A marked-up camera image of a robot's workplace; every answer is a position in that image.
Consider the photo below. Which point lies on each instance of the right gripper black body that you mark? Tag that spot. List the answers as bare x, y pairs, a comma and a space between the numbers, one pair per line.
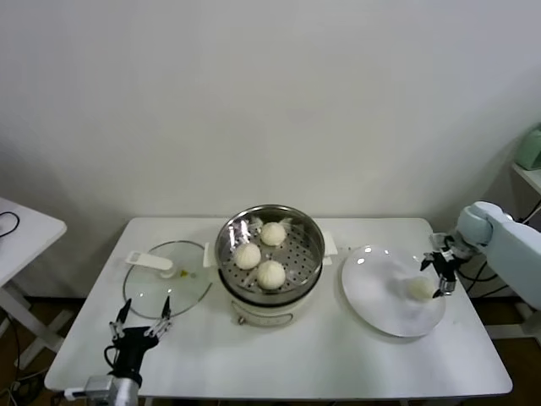
446, 264

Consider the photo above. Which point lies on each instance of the stainless steel steamer basket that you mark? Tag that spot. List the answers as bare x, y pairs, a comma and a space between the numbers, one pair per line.
300, 258

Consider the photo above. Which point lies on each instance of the white floor frame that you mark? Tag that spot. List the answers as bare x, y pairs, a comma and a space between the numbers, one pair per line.
530, 323

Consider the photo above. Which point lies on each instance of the pale green appliance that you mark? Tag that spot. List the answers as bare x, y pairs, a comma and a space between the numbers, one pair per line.
530, 148

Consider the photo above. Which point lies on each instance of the white steamed baozi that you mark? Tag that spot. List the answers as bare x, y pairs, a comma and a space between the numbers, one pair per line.
418, 289
272, 234
247, 256
270, 275

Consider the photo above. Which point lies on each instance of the cream electric pot base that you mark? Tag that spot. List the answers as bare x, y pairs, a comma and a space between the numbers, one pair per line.
262, 311

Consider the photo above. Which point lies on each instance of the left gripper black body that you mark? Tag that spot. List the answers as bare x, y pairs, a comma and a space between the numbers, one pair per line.
131, 340

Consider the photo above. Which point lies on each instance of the white shelf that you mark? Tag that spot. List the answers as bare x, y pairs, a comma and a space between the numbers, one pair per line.
528, 173

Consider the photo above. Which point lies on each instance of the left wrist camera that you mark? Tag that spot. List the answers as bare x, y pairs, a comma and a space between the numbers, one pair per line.
95, 385

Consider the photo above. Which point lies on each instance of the white side table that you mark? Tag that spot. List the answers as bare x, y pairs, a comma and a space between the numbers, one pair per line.
25, 237

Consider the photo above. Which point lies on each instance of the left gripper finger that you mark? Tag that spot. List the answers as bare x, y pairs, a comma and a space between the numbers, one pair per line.
164, 317
121, 315

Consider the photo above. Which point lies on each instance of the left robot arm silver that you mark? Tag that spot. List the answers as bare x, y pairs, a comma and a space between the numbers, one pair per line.
124, 391

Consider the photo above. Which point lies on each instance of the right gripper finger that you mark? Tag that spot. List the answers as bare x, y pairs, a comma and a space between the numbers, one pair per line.
427, 260
446, 287

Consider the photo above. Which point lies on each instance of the white round plate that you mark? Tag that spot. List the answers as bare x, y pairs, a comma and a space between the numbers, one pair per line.
372, 287

